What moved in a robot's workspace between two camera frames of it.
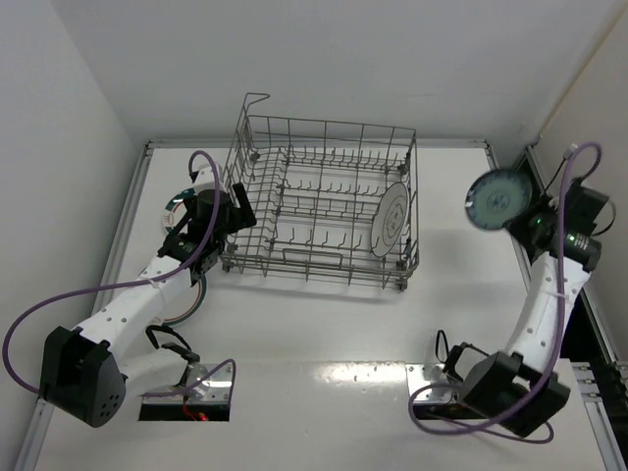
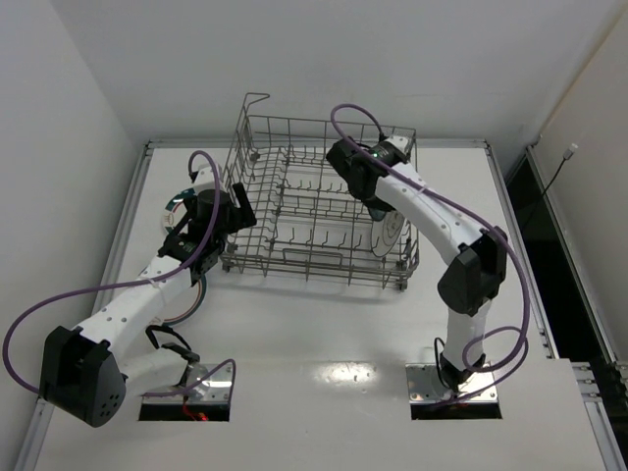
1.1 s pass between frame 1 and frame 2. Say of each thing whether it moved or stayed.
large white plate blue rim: stayed
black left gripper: stayed
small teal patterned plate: moved
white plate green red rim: stayed
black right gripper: moved
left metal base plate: stayed
